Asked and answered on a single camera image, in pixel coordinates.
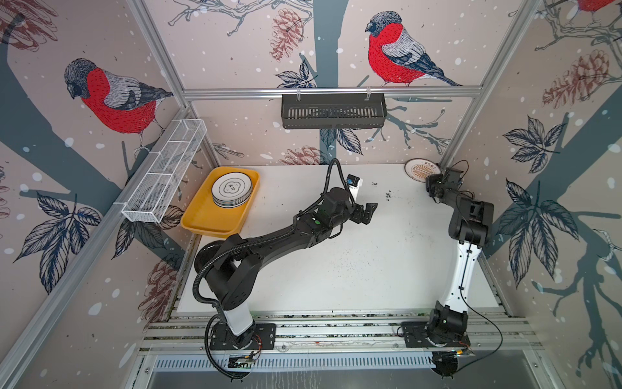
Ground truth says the horizontal aluminium frame bar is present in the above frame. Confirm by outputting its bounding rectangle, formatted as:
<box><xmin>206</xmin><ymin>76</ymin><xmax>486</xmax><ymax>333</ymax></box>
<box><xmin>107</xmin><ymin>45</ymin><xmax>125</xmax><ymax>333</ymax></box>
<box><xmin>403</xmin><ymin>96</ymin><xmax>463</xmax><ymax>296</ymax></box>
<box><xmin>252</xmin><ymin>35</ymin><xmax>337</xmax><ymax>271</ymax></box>
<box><xmin>182</xmin><ymin>86</ymin><xmax>484</xmax><ymax>101</ymax></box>

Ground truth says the black round plate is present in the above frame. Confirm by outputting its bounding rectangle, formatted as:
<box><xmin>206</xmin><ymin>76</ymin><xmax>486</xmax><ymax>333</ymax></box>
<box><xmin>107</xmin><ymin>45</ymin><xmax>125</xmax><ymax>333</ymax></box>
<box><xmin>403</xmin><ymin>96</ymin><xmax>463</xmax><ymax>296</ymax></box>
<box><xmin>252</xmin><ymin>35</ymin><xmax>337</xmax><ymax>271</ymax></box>
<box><xmin>194</xmin><ymin>241</ymin><xmax>222</xmax><ymax>273</ymax></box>

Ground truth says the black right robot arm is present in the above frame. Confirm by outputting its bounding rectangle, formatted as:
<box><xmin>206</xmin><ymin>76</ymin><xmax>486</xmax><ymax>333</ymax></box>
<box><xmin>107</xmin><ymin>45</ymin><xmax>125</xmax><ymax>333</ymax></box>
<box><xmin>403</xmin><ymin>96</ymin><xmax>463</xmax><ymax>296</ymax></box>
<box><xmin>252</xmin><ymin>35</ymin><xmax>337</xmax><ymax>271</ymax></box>
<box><xmin>354</xmin><ymin>171</ymin><xmax>493</xmax><ymax>348</ymax></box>

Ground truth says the black hanging basket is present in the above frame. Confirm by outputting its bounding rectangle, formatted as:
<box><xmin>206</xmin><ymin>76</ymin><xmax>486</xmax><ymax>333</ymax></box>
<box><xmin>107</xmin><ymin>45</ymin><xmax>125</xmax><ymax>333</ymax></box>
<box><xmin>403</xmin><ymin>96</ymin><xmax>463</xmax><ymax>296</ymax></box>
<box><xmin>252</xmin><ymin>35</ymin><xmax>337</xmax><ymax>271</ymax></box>
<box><xmin>281</xmin><ymin>93</ymin><xmax>387</xmax><ymax>130</ymax></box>

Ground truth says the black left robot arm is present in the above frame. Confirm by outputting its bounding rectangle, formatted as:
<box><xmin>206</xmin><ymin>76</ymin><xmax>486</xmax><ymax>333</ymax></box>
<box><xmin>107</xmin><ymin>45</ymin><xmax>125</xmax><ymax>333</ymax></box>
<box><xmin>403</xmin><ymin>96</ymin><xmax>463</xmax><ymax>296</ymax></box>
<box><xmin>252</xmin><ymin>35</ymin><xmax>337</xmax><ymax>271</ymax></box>
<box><xmin>192</xmin><ymin>186</ymin><xmax>378</xmax><ymax>348</ymax></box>

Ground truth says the white black pattern plate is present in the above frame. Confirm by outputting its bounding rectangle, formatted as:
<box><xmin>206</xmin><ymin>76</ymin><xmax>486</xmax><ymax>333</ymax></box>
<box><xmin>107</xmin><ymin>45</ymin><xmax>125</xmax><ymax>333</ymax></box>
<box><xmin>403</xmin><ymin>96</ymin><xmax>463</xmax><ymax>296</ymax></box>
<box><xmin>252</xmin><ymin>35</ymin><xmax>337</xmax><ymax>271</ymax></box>
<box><xmin>212</xmin><ymin>172</ymin><xmax>254</xmax><ymax>208</ymax></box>

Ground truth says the yellow plastic bin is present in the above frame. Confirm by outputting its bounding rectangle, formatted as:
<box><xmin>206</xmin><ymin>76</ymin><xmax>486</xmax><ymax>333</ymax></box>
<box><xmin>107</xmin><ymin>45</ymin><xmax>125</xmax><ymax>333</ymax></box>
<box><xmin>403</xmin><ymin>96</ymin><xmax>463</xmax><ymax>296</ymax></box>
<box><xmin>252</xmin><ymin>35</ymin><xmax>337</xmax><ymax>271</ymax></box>
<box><xmin>181</xmin><ymin>167</ymin><xmax>260</xmax><ymax>239</ymax></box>

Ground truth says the aluminium frame post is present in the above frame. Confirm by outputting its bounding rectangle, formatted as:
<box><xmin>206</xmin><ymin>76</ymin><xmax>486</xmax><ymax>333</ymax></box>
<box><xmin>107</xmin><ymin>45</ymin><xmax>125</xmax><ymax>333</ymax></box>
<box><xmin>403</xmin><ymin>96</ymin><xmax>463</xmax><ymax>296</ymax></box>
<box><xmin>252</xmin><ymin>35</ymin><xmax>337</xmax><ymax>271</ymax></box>
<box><xmin>125</xmin><ymin>0</ymin><xmax>222</xmax><ymax>171</ymax></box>
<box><xmin>440</xmin><ymin>0</ymin><xmax>541</xmax><ymax>169</ymax></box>

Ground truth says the orange sunburst plate corner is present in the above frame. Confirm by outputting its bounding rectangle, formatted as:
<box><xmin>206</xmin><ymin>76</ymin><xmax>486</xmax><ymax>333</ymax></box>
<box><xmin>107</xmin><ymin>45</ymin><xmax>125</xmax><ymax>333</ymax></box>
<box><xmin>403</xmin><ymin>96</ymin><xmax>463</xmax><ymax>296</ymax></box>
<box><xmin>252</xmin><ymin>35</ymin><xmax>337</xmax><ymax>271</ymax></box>
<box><xmin>404</xmin><ymin>158</ymin><xmax>441</xmax><ymax>183</ymax></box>

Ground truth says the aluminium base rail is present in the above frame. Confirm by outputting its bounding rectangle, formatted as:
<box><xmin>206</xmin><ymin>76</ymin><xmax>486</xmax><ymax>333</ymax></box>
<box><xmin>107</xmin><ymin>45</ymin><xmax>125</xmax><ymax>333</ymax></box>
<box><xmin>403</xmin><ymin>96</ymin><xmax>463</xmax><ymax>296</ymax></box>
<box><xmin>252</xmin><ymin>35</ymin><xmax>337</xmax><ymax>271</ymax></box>
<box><xmin>131</xmin><ymin>311</ymin><xmax>544</xmax><ymax>381</ymax></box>

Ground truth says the right aluminium frame post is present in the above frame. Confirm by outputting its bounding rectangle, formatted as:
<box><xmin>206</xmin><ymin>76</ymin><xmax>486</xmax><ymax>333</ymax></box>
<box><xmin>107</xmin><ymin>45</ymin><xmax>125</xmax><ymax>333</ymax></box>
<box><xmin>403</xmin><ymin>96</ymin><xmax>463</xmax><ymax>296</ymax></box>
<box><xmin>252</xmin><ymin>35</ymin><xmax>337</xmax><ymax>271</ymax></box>
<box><xmin>440</xmin><ymin>0</ymin><xmax>541</xmax><ymax>169</ymax></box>

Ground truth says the white wire basket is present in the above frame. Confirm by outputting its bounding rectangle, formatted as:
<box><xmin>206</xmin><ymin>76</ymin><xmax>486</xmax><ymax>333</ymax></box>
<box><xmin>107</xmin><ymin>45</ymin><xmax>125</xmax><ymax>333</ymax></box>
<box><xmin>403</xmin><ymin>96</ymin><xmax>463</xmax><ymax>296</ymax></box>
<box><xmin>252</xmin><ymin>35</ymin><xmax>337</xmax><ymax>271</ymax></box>
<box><xmin>121</xmin><ymin>118</ymin><xmax>207</xmax><ymax>223</ymax></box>

